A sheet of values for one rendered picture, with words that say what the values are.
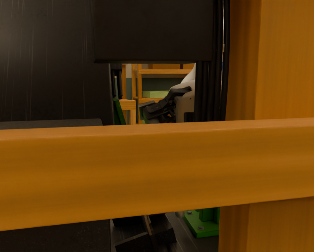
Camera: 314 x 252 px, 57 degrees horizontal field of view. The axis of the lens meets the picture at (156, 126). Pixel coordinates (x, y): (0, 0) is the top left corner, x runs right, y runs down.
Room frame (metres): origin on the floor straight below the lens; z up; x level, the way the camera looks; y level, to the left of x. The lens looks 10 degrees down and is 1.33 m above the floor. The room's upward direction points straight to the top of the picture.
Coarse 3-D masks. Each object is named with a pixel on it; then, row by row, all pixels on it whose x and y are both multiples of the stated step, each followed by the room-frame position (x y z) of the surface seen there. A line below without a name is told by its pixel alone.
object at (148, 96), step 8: (152, 64) 6.09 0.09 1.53; (160, 64) 6.13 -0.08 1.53; (168, 64) 6.18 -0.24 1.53; (176, 64) 6.23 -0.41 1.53; (184, 64) 6.33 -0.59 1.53; (192, 64) 6.39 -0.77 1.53; (144, 72) 5.88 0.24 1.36; (152, 72) 5.94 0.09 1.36; (160, 72) 6.00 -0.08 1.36; (168, 72) 6.06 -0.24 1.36; (176, 72) 6.12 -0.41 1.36; (184, 72) 6.18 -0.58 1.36; (144, 96) 6.26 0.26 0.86; (152, 96) 6.01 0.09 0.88; (160, 96) 6.09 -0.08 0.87
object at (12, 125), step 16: (0, 128) 0.49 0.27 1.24; (16, 128) 0.49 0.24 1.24; (64, 224) 0.42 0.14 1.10; (80, 224) 0.43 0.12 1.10; (96, 224) 0.43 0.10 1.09; (0, 240) 0.40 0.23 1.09; (16, 240) 0.41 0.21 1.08; (32, 240) 0.41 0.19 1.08; (48, 240) 0.42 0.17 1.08; (64, 240) 0.42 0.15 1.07; (80, 240) 0.43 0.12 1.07; (96, 240) 0.43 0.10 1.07
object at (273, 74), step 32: (256, 0) 0.38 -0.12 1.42; (288, 0) 0.37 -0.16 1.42; (256, 32) 0.37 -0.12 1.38; (288, 32) 0.38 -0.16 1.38; (256, 64) 0.37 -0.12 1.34; (288, 64) 0.38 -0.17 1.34; (256, 96) 0.37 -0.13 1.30; (288, 96) 0.38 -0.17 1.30; (224, 224) 0.43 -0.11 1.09; (256, 224) 0.37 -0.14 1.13; (288, 224) 0.38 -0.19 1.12
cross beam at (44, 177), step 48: (0, 144) 0.25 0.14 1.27; (48, 144) 0.26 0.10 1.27; (96, 144) 0.27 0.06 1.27; (144, 144) 0.28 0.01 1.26; (192, 144) 0.30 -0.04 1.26; (240, 144) 0.31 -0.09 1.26; (288, 144) 0.32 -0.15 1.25; (0, 192) 0.25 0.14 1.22; (48, 192) 0.26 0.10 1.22; (96, 192) 0.27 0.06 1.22; (144, 192) 0.28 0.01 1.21; (192, 192) 0.30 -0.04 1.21; (240, 192) 0.31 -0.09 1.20; (288, 192) 0.32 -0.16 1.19
